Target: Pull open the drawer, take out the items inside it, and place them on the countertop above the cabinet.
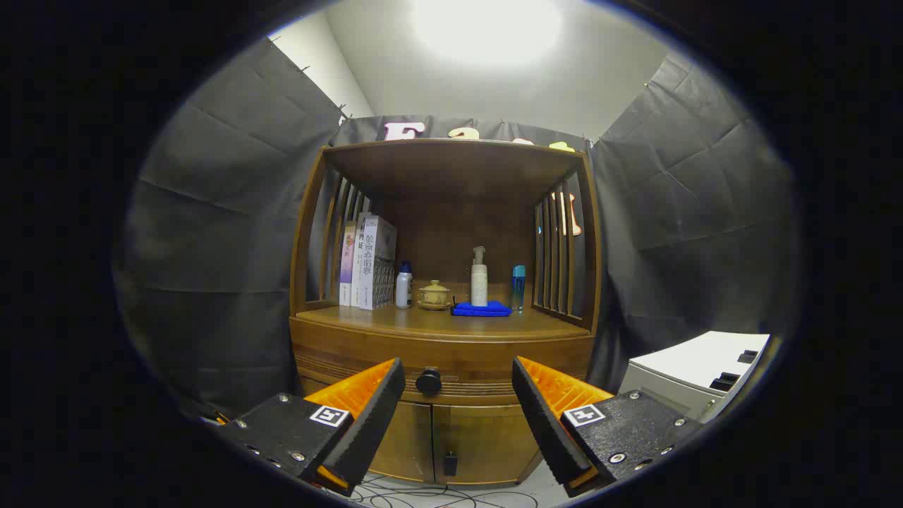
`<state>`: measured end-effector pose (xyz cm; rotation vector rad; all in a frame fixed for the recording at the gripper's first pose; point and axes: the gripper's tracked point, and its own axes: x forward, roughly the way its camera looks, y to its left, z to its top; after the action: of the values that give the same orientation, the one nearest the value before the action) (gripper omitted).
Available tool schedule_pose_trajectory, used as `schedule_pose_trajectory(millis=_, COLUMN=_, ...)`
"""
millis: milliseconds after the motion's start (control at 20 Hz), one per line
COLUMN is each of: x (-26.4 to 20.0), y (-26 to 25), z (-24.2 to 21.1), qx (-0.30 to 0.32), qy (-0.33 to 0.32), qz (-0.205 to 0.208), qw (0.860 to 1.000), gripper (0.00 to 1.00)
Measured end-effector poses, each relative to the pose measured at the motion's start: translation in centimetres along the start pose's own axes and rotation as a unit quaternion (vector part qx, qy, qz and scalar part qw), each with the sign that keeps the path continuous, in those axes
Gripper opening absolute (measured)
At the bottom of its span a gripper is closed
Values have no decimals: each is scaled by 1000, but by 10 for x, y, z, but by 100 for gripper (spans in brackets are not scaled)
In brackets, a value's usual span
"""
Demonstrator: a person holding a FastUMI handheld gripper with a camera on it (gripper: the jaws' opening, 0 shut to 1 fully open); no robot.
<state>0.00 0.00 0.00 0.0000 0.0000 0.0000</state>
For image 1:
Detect yellow lidded teacup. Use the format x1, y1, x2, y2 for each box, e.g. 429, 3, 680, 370
417, 279, 452, 312

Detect purple book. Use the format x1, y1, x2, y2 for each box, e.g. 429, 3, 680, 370
339, 222, 358, 306

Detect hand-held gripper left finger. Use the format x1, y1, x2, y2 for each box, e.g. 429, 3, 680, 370
212, 357, 407, 496

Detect wooden drawer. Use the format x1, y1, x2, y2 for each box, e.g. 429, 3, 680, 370
291, 335, 595, 406

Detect blue folded cloth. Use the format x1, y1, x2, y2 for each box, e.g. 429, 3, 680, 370
451, 300, 514, 318

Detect thin white book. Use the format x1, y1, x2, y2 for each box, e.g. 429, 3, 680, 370
351, 212, 372, 308

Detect wooden cabinet door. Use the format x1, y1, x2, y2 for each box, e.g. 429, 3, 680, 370
367, 401, 435, 484
432, 404, 544, 488

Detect thick white patterned book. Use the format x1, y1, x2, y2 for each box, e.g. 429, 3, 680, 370
359, 216, 398, 311

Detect wooden cabinet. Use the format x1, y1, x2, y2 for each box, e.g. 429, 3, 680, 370
289, 138, 602, 488

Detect white pump bottle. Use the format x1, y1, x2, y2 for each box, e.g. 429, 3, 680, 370
471, 246, 489, 308

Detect black floor cables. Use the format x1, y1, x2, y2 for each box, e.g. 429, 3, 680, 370
346, 474, 540, 508

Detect wooden countertop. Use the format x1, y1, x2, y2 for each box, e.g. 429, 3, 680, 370
295, 305, 593, 339

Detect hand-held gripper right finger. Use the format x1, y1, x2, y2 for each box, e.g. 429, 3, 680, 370
511, 356, 706, 498

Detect black backdrop cloth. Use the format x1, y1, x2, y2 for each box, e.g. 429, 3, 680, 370
113, 39, 801, 417

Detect white grey machine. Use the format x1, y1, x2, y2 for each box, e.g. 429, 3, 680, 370
618, 330, 771, 424

